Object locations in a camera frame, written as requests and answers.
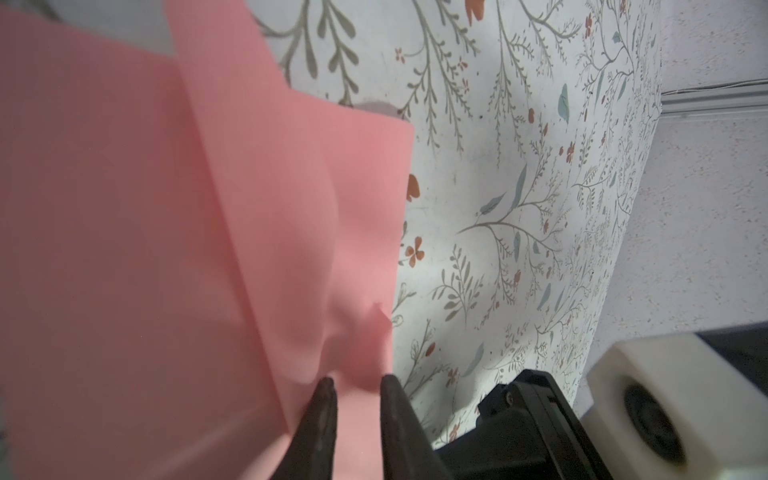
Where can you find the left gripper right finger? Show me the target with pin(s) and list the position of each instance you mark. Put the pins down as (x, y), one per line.
(406, 451)

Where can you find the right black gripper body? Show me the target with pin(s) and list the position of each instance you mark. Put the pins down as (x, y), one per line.
(526, 429)

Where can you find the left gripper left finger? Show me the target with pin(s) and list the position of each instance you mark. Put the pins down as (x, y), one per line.
(311, 452)

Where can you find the pink square paper sheet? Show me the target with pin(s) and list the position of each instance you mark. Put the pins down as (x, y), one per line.
(187, 247)

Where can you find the right wrist camera with cable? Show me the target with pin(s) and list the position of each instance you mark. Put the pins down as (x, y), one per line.
(682, 406)

